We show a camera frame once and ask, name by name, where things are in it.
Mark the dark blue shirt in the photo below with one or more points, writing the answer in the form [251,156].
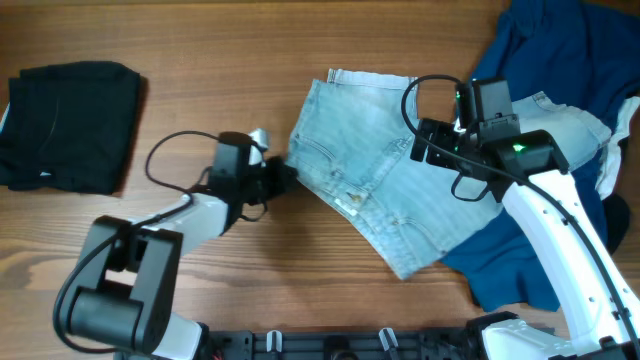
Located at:
[569,66]

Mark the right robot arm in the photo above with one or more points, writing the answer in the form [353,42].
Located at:
[529,175]

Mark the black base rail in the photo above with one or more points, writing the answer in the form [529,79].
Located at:
[438,343]

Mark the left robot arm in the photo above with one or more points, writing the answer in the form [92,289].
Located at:
[118,298]

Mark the light blue denim shorts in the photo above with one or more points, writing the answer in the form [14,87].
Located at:
[351,147]

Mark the folded black garment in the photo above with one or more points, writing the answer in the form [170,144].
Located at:
[69,127]

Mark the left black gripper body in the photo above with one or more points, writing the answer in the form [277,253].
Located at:
[270,181]

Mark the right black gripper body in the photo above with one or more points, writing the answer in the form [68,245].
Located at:
[426,141]

